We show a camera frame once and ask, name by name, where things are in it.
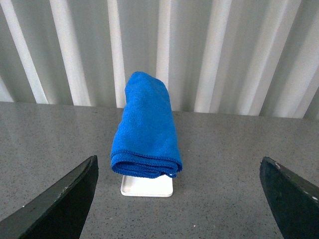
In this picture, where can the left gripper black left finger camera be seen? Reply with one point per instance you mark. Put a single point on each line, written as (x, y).
(60, 212)

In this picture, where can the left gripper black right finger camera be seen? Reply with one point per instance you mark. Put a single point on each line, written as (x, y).
(293, 200)

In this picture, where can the blue microfiber towel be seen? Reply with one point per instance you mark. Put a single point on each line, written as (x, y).
(145, 144)

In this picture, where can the white towel rack stand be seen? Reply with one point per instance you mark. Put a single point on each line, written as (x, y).
(146, 187)

